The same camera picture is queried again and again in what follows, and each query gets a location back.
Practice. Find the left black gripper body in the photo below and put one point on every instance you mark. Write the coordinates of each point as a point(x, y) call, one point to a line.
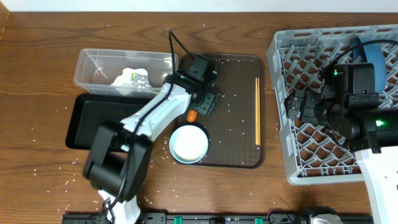
point(206, 104)

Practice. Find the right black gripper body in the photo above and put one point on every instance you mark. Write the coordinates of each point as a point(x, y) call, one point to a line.
point(296, 107)

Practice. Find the orange carrot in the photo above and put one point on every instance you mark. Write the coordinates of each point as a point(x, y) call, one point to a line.
point(191, 116)

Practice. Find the light blue rice bowl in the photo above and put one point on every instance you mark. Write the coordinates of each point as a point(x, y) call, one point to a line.
point(188, 144)

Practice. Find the wooden chopstick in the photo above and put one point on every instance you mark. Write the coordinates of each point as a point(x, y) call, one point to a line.
point(259, 111)
point(257, 134)

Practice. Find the foil snack wrapper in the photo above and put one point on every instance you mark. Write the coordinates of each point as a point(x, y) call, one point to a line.
point(139, 80)

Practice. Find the white napkin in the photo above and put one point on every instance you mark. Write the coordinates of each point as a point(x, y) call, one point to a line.
point(123, 82)

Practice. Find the dark blue plate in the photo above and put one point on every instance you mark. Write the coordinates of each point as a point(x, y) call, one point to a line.
point(373, 54)

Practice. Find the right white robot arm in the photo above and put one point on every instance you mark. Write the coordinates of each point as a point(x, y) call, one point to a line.
point(371, 134)

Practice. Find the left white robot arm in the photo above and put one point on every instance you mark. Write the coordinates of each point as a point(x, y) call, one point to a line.
point(119, 157)

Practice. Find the grey dishwasher rack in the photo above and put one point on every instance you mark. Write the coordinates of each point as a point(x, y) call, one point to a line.
point(294, 58)

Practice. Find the brown serving tray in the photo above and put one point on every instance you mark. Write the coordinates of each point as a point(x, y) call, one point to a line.
point(231, 126)

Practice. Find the clear plastic bin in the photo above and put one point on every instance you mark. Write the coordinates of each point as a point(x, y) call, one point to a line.
point(96, 70)

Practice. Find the black plastic tray bin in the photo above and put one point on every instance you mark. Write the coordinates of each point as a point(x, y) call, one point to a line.
point(90, 111)

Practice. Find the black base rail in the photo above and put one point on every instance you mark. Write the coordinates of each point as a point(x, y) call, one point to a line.
point(275, 216)

